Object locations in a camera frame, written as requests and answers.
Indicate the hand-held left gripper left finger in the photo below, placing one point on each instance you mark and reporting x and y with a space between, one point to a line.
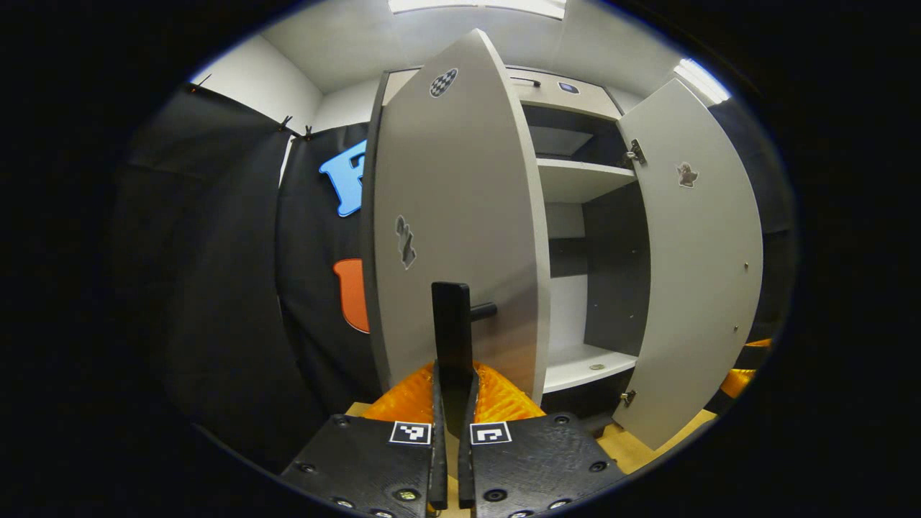
367 460

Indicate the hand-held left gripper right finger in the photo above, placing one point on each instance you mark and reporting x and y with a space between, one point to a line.
532 460

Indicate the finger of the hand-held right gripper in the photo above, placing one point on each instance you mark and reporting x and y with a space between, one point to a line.
740 381

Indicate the grey cabinet door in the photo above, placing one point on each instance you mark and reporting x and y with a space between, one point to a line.
698 288
460 180

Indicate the grey double-door shoe cabinet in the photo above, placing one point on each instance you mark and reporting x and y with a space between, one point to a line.
547 97

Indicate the white cabinet shelf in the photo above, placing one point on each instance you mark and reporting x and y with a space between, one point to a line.
579 180
583 367

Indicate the metal door hinge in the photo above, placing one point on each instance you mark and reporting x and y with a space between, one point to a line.
634 152
628 397

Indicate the black backdrop cloth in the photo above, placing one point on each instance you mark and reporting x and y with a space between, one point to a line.
216 288

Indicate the small ceiling light panel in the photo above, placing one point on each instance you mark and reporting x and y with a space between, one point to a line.
701 80

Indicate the row of black cloth clips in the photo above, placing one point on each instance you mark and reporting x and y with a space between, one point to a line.
286 124

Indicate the long ceiling light panel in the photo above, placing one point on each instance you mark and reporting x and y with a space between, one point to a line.
478 6

